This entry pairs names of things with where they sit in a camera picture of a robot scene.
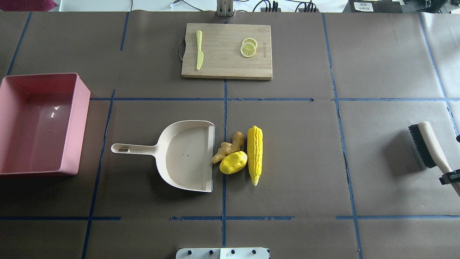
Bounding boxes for yellow toy corn cob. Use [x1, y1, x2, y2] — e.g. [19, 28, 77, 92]
[247, 125, 263, 186]

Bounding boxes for bamboo cutting board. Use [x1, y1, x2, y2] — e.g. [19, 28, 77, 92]
[181, 23, 273, 80]

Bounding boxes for yellow-green plastic knife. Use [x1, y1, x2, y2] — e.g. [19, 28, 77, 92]
[196, 31, 204, 71]

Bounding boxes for magenta cloth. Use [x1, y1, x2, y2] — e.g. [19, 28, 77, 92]
[0, 0, 58, 12]

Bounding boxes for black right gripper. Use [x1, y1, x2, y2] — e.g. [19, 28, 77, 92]
[439, 169, 460, 185]

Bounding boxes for white hand brush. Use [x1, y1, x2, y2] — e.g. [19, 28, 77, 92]
[408, 121, 460, 196]

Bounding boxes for beige plastic dustpan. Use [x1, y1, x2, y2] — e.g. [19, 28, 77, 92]
[111, 120, 215, 193]

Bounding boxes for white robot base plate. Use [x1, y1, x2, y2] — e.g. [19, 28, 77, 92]
[175, 247, 271, 259]

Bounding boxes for yellow toy potato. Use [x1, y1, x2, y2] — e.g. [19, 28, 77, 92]
[220, 151, 248, 175]

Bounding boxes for tan toy ginger root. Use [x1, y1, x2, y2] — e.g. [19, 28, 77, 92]
[211, 131, 244, 164]

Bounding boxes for black power box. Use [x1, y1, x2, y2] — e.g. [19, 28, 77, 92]
[342, 0, 403, 13]

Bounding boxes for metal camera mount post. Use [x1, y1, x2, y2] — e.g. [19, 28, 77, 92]
[216, 0, 235, 17]

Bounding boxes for pink plastic bin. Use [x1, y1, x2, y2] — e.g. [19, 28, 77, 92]
[0, 73, 91, 178]

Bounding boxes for upper lemon slice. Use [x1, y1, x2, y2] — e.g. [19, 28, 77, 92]
[241, 37, 258, 48]

